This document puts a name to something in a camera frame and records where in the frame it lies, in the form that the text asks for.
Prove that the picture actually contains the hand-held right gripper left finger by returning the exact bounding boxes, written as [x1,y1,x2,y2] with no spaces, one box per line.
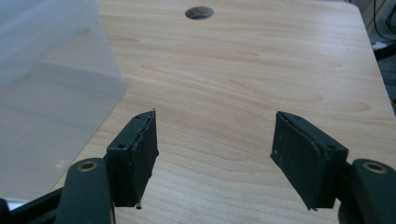
[106,108,160,210]

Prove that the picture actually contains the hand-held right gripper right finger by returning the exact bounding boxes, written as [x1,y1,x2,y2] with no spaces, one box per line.
[269,110,349,211]

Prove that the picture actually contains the clear plastic storage box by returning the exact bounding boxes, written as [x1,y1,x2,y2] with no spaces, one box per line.
[0,0,127,200]

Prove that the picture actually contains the black metal stand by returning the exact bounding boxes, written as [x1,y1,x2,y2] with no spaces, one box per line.
[374,42,396,62]

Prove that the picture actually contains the black background cables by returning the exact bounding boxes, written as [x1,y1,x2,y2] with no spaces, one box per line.
[373,0,396,41]

